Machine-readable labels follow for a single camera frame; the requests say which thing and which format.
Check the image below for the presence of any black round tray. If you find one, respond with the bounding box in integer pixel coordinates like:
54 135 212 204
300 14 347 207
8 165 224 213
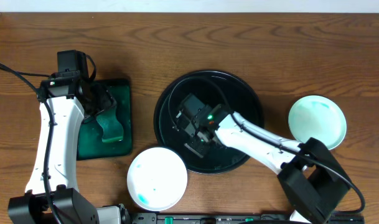
154 70 264 174

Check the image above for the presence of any green wavy sponge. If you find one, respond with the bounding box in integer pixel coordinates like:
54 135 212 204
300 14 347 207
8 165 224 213
96 90 124 143

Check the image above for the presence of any white plate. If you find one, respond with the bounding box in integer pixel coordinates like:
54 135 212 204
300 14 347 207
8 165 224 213
126 147 188 212

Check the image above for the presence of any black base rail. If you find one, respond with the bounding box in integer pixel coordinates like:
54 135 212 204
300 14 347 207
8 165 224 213
133 212 366 224

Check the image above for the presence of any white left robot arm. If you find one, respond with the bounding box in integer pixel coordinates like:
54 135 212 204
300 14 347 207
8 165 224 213
8 71 125 223

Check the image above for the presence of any black rectangular soap tray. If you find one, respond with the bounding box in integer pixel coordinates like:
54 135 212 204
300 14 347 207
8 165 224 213
77 79 133 161

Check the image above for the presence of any mint green plate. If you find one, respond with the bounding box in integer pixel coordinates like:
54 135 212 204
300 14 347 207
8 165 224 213
288 95 347 150

